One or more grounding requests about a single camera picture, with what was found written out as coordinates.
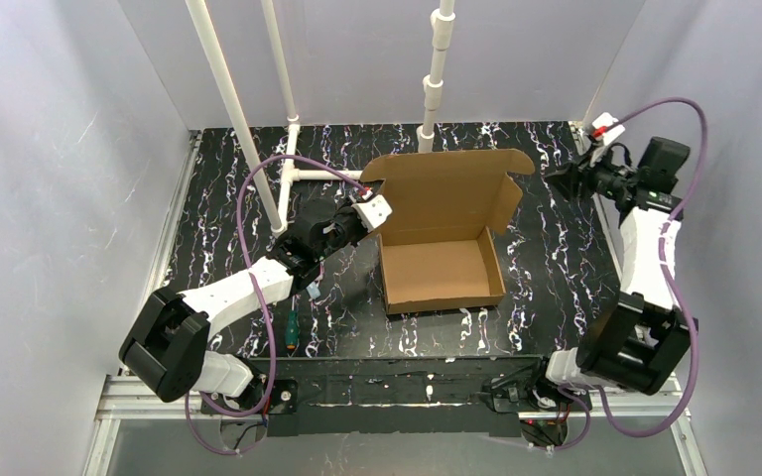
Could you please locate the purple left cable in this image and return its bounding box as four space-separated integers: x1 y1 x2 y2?
183 154 372 457

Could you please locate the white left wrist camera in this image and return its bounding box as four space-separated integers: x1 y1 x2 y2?
352 188 392 233

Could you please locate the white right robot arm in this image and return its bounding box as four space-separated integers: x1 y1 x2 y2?
544 137 691 395

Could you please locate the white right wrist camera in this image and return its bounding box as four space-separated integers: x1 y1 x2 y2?
589 112 625 166

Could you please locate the green handled screwdriver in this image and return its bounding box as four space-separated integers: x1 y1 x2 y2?
285 310 300 351

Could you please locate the light blue marker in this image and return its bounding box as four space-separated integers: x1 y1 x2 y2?
306 282 321 300

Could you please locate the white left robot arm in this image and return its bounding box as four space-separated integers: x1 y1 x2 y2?
118 194 392 402

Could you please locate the black front mounting rail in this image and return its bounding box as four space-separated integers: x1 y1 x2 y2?
199 354 592 438

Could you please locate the white PVC pipe frame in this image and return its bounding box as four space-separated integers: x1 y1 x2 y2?
184 0 458 236

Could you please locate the brown cardboard box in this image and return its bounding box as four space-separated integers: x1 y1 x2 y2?
360 149 535 314

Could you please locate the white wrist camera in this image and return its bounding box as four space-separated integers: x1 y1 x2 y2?
589 112 625 166
352 188 392 233

